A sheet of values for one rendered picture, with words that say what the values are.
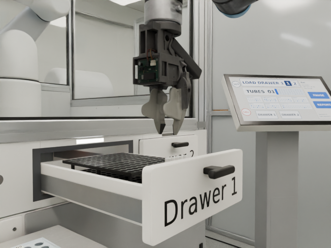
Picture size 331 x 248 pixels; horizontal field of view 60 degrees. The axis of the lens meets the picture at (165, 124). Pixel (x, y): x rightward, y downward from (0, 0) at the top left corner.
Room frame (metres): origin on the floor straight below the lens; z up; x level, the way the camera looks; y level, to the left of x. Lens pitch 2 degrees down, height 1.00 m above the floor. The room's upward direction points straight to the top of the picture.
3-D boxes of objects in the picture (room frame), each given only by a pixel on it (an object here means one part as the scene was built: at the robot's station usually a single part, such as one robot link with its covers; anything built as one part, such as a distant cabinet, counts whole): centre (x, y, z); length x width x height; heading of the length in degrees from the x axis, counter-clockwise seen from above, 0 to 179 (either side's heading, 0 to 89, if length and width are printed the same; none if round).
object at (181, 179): (0.50, -0.07, 0.87); 0.29 x 0.02 x 0.11; 140
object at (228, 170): (0.49, -0.09, 0.91); 0.07 x 0.04 x 0.01; 140
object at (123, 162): (0.63, 0.09, 0.87); 0.22 x 0.18 x 0.06; 50
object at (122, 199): (0.64, 0.10, 0.86); 0.40 x 0.26 x 0.06; 50
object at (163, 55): (0.57, 0.01, 1.11); 0.09 x 0.08 x 0.12; 140
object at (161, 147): (0.95, -0.02, 0.87); 0.29 x 0.02 x 0.11; 140
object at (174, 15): (0.57, 0.00, 1.19); 0.08 x 0.08 x 0.05
